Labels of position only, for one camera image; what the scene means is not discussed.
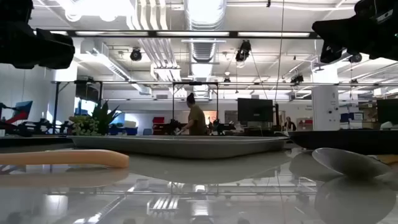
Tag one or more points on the black table frame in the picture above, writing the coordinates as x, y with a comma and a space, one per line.
31, 141

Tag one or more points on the grey plastic tray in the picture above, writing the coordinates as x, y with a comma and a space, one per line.
180, 147

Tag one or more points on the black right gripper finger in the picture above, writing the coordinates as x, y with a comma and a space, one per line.
335, 29
331, 54

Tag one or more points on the black ceiling spotlight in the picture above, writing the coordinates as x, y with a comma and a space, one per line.
355, 58
297, 79
243, 51
136, 55

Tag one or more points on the black overhead light bar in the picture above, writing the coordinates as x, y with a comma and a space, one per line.
152, 34

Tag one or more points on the white column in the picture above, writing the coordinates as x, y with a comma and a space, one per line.
325, 105

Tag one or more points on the black monitor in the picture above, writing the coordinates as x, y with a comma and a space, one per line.
255, 109
388, 110

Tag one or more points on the blue storage bins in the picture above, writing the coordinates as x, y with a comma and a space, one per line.
346, 117

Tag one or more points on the silver ceiling duct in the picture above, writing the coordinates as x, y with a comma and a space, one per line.
203, 49

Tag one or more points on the person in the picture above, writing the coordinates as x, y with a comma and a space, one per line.
196, 121
289, 125

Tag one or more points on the green artificial succulent plant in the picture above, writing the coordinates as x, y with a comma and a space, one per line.
104, 121

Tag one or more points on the red bin shelf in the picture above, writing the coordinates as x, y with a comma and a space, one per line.
306, 122

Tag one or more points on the blue and red banner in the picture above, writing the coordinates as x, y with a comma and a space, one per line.
23, 109

